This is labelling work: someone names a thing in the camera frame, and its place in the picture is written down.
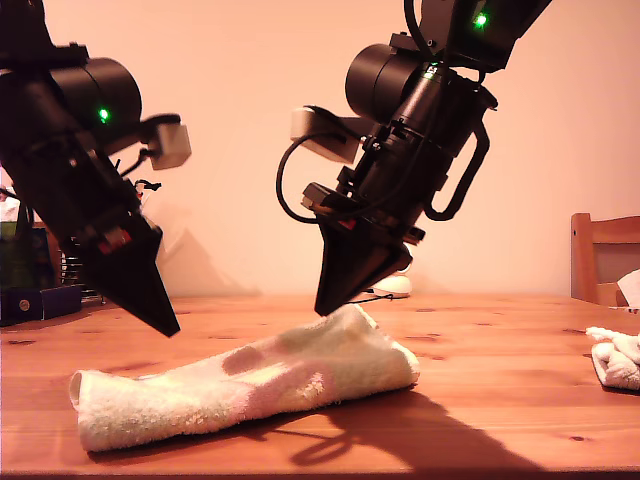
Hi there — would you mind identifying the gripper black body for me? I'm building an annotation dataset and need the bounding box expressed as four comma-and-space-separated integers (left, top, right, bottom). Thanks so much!
302, 119, 469, 246

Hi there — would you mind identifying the white towel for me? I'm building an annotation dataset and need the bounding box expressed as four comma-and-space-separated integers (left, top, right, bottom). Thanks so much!
68, 304, 421, 453

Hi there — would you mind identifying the beige fluffy tea towel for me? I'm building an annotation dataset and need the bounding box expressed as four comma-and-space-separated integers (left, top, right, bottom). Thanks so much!
585, 325, 640, 391

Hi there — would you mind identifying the dark blue box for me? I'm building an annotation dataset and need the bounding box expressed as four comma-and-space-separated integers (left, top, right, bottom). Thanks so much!
0, 283, 84, 327

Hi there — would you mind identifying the dark green paper bag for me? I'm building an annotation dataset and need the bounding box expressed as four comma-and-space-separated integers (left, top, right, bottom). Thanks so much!
0, 199, 56, 291

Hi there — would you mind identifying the white tissue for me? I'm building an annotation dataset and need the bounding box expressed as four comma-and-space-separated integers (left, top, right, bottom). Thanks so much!
0, 192, 24, 222

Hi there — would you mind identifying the wooden chair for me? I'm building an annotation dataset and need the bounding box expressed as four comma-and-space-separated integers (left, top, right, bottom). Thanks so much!
571, 212, 640, 307

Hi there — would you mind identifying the white round security camera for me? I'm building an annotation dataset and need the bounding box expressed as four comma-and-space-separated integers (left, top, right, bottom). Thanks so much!
372, 262, 415, 300

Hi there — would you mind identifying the arm thick black cable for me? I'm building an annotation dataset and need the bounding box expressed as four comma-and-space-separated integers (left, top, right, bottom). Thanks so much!
424, 119, 491, 221

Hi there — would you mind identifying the red black utensil handle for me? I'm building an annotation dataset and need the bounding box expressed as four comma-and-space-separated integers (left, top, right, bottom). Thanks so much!
133, 178, 163, 201

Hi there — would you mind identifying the camera thin black cable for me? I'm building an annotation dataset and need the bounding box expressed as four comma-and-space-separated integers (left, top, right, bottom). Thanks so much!
117, 147, 151, 179
275, 133, 361, 224

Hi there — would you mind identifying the arm upper black cable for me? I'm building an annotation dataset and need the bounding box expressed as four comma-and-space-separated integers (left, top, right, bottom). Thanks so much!
403, 0, 444, 56

